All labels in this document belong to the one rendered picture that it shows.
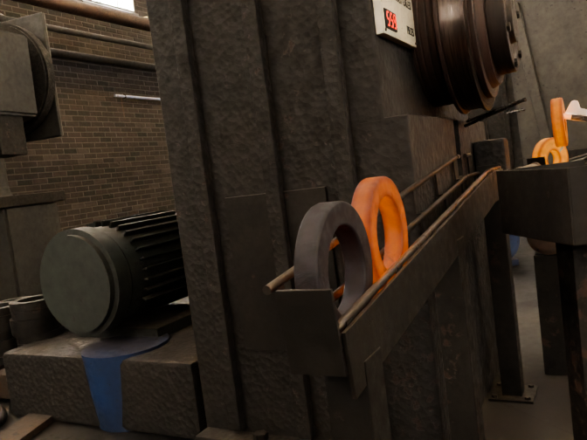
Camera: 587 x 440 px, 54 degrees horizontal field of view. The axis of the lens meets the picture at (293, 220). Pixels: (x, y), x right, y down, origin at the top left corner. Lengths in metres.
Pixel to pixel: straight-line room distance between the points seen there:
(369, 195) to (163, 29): 0.99
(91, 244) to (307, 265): 1.44
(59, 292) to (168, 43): 0.98
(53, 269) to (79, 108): 6.69
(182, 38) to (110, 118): 7.57
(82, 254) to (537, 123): 3.35
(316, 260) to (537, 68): 3.96
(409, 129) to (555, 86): 3.21
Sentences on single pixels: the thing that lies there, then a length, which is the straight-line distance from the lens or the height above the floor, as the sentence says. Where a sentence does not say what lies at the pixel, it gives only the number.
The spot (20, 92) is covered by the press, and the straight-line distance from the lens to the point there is 5.64.
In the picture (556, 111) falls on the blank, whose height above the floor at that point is 0.86.
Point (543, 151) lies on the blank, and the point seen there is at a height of 0.74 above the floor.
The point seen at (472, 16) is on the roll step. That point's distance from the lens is 1.63.
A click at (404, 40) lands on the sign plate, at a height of 1.06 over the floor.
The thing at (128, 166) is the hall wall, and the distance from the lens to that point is 9.27.
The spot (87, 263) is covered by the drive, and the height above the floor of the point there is 0.56.
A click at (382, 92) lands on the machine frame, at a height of 0.93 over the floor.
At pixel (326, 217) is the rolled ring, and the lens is 0.71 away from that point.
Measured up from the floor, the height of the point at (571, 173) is 0.71.
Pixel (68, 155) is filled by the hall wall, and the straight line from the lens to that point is 8.52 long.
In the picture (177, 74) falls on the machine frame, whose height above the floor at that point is 1.08.
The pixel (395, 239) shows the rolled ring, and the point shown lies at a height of 0.64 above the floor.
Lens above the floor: 0.77
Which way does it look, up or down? 5 degrees down
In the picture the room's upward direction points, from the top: 7 degrees counter-clockwise
